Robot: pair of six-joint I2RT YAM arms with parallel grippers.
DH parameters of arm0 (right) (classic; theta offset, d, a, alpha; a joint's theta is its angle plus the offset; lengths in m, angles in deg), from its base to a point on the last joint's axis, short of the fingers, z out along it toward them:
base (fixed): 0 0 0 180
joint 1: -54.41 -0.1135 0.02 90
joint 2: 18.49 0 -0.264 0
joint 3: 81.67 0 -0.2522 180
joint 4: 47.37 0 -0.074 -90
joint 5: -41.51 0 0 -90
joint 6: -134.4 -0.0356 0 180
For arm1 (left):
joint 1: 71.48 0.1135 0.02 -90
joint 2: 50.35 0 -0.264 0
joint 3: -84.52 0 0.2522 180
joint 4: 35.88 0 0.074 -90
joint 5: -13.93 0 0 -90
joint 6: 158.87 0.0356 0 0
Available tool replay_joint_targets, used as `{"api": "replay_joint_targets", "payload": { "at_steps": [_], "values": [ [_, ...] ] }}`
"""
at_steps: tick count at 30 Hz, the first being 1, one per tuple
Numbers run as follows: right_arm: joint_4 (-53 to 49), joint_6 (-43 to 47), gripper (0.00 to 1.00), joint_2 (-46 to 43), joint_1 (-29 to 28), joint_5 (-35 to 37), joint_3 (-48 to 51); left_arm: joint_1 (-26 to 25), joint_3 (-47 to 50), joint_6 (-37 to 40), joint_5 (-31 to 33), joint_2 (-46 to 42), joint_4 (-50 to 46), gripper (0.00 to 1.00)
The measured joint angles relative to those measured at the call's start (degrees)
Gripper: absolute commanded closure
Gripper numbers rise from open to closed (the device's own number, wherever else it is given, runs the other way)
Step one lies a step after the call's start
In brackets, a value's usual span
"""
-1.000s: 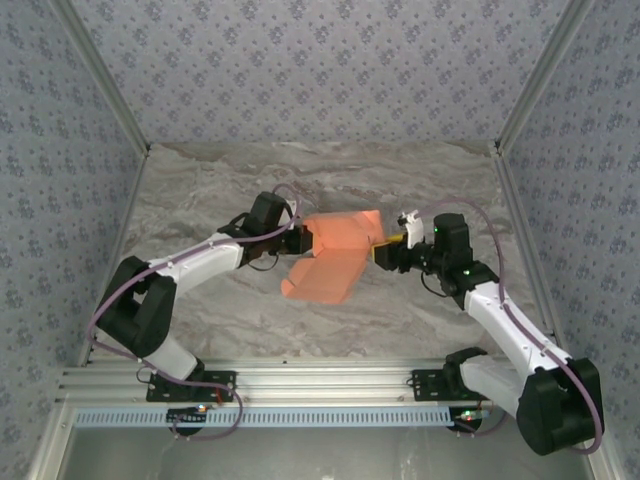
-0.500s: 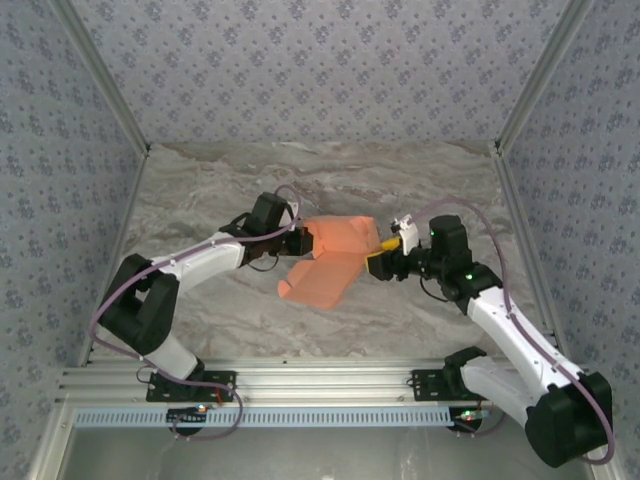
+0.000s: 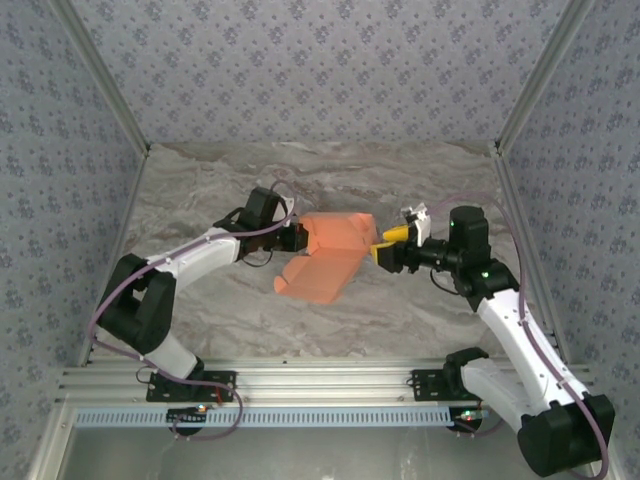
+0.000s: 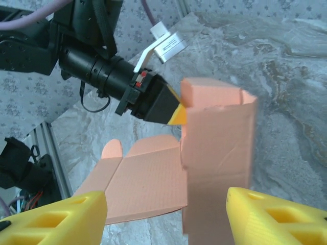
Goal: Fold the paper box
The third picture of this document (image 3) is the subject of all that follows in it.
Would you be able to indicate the orange paper box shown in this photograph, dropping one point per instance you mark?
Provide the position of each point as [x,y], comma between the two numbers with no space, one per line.
[325,270]

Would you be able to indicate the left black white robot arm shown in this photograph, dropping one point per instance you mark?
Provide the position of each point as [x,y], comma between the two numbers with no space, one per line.
[135,305]

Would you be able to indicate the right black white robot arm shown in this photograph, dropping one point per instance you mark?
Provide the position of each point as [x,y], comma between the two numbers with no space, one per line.
[510,325]

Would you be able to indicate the aluminium mounting beam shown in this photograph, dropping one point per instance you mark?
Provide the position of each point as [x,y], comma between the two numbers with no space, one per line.
[325,380]

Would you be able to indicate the black controller board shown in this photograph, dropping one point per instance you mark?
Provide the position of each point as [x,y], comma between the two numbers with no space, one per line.
[467,420]
[187,417]

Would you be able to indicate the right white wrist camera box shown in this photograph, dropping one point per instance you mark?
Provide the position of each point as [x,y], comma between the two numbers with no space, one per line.
[420,222]

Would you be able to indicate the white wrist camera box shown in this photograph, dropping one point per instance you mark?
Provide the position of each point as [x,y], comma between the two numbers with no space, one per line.
[289,202]
[420,222]

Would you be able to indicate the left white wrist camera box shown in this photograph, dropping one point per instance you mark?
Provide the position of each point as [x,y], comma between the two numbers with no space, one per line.
[289,202]

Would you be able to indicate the aluminium side rail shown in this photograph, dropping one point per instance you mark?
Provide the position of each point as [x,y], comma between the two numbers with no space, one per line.
[517,200]

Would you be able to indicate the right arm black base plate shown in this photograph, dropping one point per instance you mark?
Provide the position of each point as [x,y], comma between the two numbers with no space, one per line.
[425,385]

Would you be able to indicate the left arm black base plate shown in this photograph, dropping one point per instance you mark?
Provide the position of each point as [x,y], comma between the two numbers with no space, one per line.
[227,380]

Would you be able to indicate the aluminium frame post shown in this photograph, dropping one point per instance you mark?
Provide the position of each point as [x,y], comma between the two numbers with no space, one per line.
[542,75]
[103,75]

